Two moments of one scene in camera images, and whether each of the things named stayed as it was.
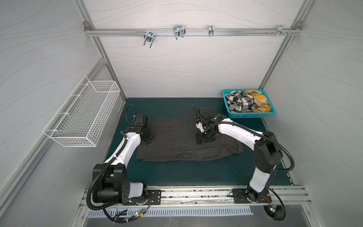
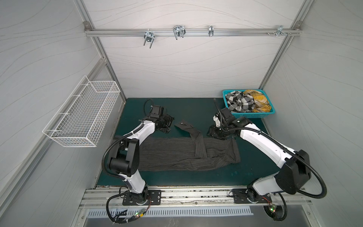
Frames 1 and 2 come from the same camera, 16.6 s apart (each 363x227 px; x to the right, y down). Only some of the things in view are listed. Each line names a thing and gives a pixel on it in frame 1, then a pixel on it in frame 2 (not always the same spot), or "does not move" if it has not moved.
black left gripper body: x=150 y=134 to x=165 y=122
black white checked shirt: x=237 y=101 does not move
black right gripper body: x=203 y=125 to x=218 y=130
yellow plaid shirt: x=261 y=104 does not move
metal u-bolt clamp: x=179 y=30 does not move
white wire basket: x=85 y=117 does not move
